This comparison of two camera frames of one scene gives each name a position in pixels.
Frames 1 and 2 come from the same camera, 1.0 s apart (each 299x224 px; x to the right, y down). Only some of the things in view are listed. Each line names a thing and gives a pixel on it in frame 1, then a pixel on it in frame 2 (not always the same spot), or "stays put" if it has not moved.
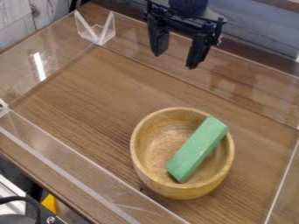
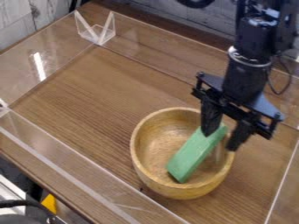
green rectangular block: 198,150 stays put
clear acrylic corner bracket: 95,33 stays put
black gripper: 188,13 -> 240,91
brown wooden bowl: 159,135 stays put
